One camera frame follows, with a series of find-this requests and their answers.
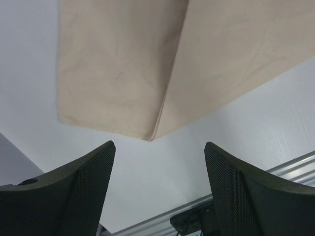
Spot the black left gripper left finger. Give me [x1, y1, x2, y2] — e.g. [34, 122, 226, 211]
[0, 141, 116, 236]

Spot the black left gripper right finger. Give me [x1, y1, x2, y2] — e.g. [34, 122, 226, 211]
[204, 142, 315, 236]

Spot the beige cloth mat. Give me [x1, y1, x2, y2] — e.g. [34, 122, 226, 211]
[57, 0, 315, 141]

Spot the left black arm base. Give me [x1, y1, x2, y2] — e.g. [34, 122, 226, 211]
[170, 208, 221, 236]

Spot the aluminium front rail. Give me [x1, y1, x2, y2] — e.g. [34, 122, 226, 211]
[118, 152, 315, 236]

